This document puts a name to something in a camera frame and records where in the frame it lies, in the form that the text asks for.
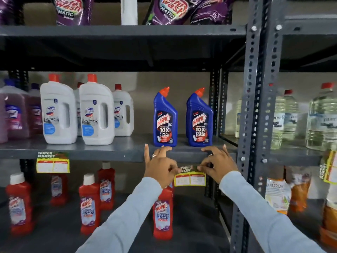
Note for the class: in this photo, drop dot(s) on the person's left hand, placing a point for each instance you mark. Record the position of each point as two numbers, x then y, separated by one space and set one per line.
158 168

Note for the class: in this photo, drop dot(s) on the person's right hand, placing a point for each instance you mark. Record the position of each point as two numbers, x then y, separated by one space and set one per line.
221 165

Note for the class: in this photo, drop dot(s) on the person's right thumb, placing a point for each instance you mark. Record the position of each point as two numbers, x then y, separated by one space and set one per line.
203 169

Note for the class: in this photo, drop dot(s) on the person's right little finger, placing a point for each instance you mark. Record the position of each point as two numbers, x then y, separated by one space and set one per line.
226 151

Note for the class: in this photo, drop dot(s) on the person's left thumb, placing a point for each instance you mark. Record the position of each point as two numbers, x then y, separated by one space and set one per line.
175 170

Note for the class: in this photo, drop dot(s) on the person's left little finger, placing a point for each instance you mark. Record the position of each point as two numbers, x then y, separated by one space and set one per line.
147 153

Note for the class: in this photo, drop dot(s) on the yellow shelf price tag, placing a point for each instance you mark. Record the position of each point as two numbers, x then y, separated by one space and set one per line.
330 168
52 163
190 179

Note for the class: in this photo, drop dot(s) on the person's right forearm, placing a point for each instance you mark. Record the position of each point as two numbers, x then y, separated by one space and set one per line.
263 221

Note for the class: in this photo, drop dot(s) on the person's left forearm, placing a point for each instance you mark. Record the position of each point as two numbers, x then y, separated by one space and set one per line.
123 221

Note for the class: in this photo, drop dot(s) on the grey metal shelving rack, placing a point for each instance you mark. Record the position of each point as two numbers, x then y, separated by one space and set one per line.
118 150
302 25

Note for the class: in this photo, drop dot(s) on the clear liquid bottle red cap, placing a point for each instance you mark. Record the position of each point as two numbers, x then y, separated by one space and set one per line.
291 118
238 118
322 121
278 126

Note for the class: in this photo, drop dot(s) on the blue toilet cleaner bottle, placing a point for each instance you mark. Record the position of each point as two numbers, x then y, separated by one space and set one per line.
165 121
200 121

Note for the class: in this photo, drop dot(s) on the white floor cleaner bottle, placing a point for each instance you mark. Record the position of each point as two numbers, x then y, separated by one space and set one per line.
123 113
96 115
78 113
56 115

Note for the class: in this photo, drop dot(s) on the red bathroom cleaner bottle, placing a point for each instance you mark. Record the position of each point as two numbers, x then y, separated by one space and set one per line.
19 205
163 216
89 208
59 189
106 187

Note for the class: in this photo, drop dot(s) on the white refill pouch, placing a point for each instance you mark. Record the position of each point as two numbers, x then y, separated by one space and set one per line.
277 194

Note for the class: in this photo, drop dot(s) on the orange refill pouch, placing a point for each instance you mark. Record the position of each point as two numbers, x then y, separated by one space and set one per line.
300 193

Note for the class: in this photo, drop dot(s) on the pink liquid cleaner bottle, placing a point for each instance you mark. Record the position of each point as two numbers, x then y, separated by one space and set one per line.
36 113
15 115

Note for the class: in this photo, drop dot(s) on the orange liquid bottle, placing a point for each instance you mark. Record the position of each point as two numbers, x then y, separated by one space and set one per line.
329 216

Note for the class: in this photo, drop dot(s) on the purple detergent pouch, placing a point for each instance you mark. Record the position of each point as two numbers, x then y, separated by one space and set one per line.
72 10
5 10
213 11
169 11

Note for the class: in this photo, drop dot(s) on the plain white bottle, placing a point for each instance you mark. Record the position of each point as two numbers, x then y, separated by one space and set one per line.
129 10

